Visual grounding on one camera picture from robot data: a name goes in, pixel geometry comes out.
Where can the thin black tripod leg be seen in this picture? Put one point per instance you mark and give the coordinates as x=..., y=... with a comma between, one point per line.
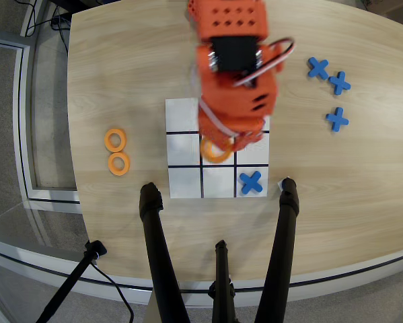
x=222, y=269

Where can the white tic-tac-toe board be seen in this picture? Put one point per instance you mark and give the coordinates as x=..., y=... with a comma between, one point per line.
x=184, y=181

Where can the black pole with clamp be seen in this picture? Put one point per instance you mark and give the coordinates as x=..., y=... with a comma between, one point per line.
x=70, y=282

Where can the blue foam cross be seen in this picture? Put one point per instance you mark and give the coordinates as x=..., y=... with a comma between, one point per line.
x=339, y=83
x=318, y=68
x=251, y=182
x=337, y=119

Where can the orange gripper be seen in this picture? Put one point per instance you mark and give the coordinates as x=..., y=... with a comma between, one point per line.
x=229, y=129

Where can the white metal floor frame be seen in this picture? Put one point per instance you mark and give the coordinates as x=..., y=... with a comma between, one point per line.
x=23, y=117

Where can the white paper sticker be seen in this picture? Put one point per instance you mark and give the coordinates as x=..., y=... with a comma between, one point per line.
x=279, y=185

